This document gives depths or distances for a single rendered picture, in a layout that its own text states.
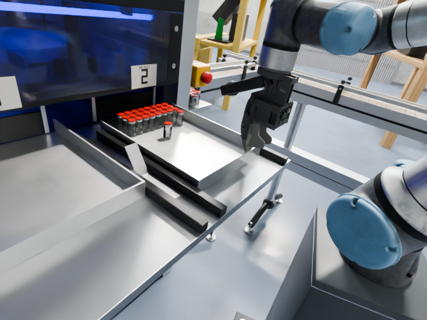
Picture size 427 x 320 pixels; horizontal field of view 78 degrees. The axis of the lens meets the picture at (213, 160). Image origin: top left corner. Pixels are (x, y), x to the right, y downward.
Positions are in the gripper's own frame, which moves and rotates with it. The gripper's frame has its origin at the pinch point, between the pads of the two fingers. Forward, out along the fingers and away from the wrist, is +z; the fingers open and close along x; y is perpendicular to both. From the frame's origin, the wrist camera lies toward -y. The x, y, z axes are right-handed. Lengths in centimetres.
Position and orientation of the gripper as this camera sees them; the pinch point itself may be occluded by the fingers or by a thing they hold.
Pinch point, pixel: (246, 147)
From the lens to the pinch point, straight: 67.7
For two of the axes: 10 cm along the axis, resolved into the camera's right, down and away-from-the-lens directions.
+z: -1.5, 8.5, 5.1
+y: 7.8, 4.2, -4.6
